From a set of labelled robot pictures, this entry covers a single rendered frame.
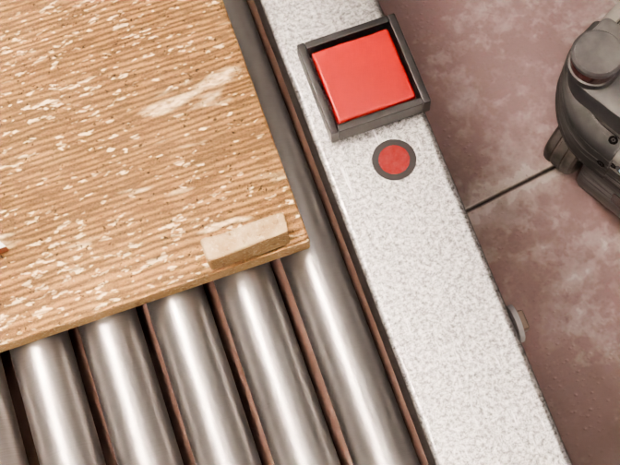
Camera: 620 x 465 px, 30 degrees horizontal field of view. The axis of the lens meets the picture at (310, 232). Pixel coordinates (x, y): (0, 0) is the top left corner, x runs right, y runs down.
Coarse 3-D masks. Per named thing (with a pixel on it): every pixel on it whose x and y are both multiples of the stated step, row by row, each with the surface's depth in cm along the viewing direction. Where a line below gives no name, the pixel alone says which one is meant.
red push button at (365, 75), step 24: (336, 48) 84; (360, 48) 84; (384, 48) 84; (336, 72) 84; (360, 72) 84; (384, 72) 84; (336, 96) 83; (360, 96) 83; (384, 96) 83; (408, 96) 83; (336, 120) 83
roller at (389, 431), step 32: (224, 0) 87; (256, 32) 88; (256, 64) 86; (288, 128) 84; (288, 160) 83; (320, 224) 81; (288, 256) 81; (320, 256) 80; (320, 288) 80; (352, 288) 81; (320, 320) 79; (352, 320) 79; (320, 352) 79; (352, 352) 78; (352, 384) 77; (384, 384) 78; (352, 416) 77; (384, 416) 77; (352, 448) 77; (384, 448) 76
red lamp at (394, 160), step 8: (384, 152) 83; (392, 152) 83; (400, 152) 83; (384, 160) 83; (392, 160) 83; (400, 160) 83; (408, 160) 83; (384, 168) 83; (392, 168) 83; (400, 168) 83
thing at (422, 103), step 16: (336, 32) 84; (352, 32) 84; (368, 32) 85; (400, 32) 84; (304, 48) 84; (320, 48) 85; (400, 48) 84; (304, 64) 84; (416, 80) 83; (320, 96) 83; (416, 96) 84; (320, 112) 84; (384, 112) 82; (400, 112) 82; (416, 112) 83; (336, 128) 82; (352, 128) 82; (368, 128) 83
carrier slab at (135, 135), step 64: (0, 0) 86; (64, 0) 86; (128, 0) 86; (192, 0) 85; (0, 64) 84; (64, 64) 84; (128, 64) 84; (192, 64) 84; (0, 128) 83; (64, 128) 82; (128, 128) 82; (192, 128) 82; (256, 128) 82; (0, 192) 81; (64, 192) 81; (128, 192) 81; (192, 192) 80; (256, 192) 80; (0, 256) 79; (64, 256) 79; (128, 256) 79; (192, 256) 79; (256, 256) 79; (0, 320) 78; (64, 320) 78
